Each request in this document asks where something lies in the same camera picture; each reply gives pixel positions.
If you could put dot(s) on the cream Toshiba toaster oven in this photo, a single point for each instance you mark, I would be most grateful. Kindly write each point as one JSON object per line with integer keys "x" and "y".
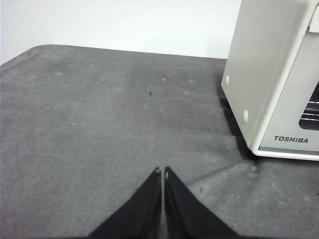
{"x": 254, "y": 74}

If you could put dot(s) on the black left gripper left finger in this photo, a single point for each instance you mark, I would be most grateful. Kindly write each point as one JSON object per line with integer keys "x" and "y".
{"x": 139, "y": 214}

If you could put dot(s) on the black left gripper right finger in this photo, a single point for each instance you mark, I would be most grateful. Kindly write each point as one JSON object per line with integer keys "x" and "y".
{"x": 184, "y": 214}

